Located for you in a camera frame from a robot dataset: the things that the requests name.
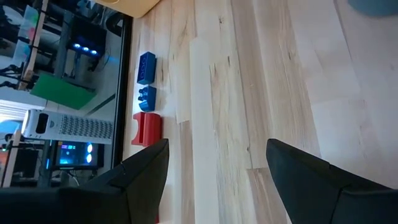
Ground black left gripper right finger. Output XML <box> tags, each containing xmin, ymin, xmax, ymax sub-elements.
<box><xmin>266</xmin><ymin>139</ymin><xmax>398</xmax><ymax>224</ymax></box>

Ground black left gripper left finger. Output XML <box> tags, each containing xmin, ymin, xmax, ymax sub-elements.
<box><xmin>0</xmin><ymin>139</ymin><xmax>170</xmax><ymax>224</ymax></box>

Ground red arch block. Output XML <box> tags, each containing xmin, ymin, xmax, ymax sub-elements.
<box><xmin>131</xmin><ymin>111</ymin><xmax>147</xmax><ymax>147</ymax></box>

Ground red brick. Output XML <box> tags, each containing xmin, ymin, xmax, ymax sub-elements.
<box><xmin>144</xmin><ymin>113</ymin><xmax>162</xmax><ymax>146</ymax></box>

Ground blue square toy brick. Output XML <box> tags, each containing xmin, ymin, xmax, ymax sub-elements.
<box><xmin>137</xmin><ymin>85</ymin><xmax>157</xmax><ymax>113</ymax></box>

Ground blue long toy brick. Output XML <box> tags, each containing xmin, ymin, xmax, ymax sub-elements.
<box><xmin>136</xmin><ymin>51</ymin><xmax>157</xmax><ymax>85</ymax></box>

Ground white fan stand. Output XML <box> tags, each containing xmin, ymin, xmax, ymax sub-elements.
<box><xmin>21</xmin><ymin>108</ymin><xmax>114</xmax><ymax>146</ymax></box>

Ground green board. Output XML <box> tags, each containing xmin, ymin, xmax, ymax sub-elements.
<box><xmin>30</xmin><ymin>73</ymin><xmax>97</xmax><ymax>110</ymax></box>

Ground black computer tower blue lights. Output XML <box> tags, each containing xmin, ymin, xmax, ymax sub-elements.
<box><xmin>67</xmin><ymin>17</ymin><xmax>108</xmax><ymax>74</ymax></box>

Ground teal plastic bin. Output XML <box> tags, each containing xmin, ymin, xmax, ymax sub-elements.
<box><xmin>347</xmin><ymin>0</ymin><xmax>398</xmax><ymax>18</ymax></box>

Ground black aluminium table frame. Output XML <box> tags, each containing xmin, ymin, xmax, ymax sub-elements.
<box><xmin>111</xmin><ymin>12</ymin><xmax>134</xmax><ymax>170</ymax></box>

